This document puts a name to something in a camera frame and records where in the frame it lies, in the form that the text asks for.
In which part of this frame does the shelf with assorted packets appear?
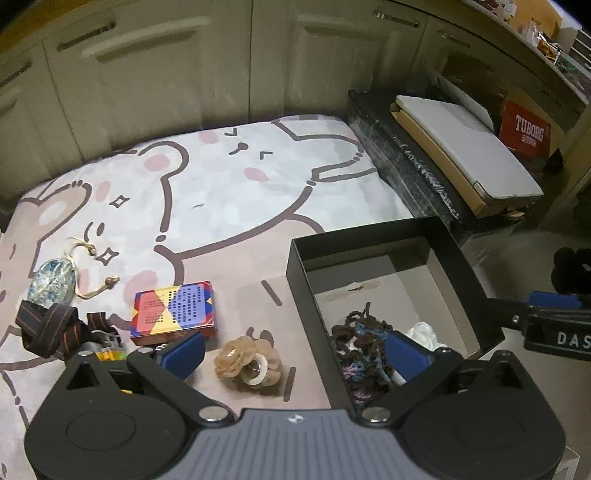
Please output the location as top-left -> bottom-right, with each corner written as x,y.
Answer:
503,0 -> 591,104

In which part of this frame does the dark striped fabric band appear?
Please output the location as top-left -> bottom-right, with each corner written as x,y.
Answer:
15,300 -> 127,370

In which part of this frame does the red cardboard box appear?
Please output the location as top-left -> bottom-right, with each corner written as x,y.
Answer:
499,99 -> 553,158

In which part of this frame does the black fuzzy cloth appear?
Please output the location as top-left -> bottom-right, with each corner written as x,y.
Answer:
550,247 -> 591,297

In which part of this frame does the blue purple knitted scrunchie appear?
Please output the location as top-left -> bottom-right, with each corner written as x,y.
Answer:
339,323 -> 403,403

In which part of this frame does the brown flat cardboard box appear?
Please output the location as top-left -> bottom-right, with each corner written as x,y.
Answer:
390,104 -> 509,220

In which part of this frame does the black cardboard box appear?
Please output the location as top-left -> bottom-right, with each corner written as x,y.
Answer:
285,217 -> 509,414

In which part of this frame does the bear printed blanket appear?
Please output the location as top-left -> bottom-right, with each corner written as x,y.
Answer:
0,115 -> 416,480

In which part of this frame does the white flat box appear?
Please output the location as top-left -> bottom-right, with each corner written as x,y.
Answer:
394,95 -> 544,204

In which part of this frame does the blue patterned drawstring pouch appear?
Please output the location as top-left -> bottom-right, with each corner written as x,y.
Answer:
28,236 -> 121,308

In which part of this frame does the dark brown yarn scrunchie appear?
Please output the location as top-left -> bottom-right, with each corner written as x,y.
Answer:
331,302 -> 393,356

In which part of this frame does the black wrapped long box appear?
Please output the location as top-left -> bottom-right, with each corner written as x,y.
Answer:
346,89 -> 467,232

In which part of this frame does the white fabric scrunchie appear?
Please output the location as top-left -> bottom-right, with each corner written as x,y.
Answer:
406,322 -> 448,350

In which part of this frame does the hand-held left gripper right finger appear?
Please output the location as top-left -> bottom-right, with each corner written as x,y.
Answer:
353,332 -> 539,428

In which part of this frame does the beige cabinet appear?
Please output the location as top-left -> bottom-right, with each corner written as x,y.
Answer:
0,0 -> 462,204

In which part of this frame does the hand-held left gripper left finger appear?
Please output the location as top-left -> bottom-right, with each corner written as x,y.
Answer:
60,332 -> 229,424

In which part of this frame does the beige flower scrunchie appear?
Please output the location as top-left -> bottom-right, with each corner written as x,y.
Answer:
213,336 -> 283,394

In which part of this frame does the white ring hair tie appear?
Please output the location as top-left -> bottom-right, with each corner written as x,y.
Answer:
240,354 -> 274,387

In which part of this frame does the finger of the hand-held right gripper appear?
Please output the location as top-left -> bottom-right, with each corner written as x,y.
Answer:
482,296 -> 532,330
527,291 -> 583,311

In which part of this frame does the colourful patterned card box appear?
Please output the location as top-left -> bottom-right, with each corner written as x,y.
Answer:
130,281 -> 218,347

